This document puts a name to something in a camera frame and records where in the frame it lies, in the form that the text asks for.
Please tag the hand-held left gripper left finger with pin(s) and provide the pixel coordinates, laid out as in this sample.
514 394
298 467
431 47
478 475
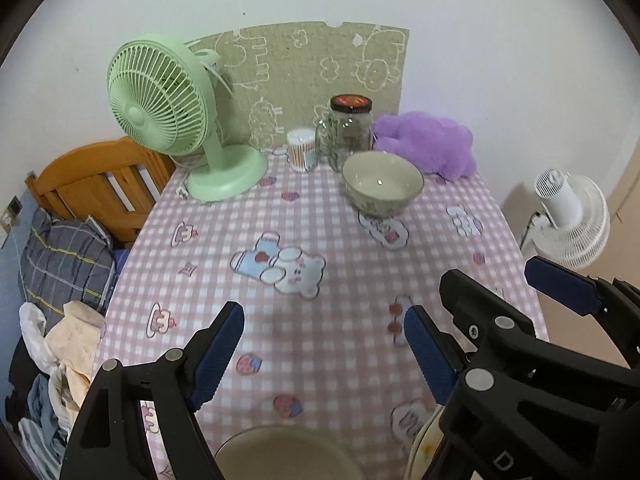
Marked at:
215 360

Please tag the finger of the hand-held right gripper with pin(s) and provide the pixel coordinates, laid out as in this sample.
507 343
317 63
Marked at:
560 282
480 305

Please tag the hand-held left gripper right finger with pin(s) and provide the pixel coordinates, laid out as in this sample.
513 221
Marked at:
430 360

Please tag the yellow flower ceramic plate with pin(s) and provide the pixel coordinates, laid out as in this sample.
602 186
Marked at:
425 445

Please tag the large floral ceramic bowl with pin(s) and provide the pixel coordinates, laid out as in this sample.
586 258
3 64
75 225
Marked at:
382 195
285 455

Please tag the white desk fan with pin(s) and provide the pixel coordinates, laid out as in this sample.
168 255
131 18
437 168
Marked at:
560 200

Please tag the pink checked tablecloth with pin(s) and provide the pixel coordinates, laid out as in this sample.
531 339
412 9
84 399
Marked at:
325 320

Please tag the cream cloth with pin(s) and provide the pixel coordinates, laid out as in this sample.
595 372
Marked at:
75 330

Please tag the purple plush toy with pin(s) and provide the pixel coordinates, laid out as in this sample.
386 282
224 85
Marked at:
430 145

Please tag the grey plaid pillow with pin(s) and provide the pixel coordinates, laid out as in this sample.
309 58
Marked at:
60 265

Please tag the blue grey clothes pile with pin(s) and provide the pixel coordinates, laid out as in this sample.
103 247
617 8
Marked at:
42 420

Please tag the glass jar with black lid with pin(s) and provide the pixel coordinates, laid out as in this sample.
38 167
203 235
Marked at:
350 130

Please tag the wooden headboard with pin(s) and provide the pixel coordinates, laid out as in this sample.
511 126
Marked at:
90 175

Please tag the cotton swab box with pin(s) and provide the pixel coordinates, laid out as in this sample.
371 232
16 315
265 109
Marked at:
301 152

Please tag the clear glass mug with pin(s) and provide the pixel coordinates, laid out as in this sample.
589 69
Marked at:
322 135

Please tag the green desk fan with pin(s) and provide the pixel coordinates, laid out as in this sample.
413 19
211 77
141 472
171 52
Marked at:
150 95

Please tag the wall socket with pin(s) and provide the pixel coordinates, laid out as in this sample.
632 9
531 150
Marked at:
14 206

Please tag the beige printed wall mat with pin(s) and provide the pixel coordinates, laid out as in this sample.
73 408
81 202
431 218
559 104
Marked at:
300 70

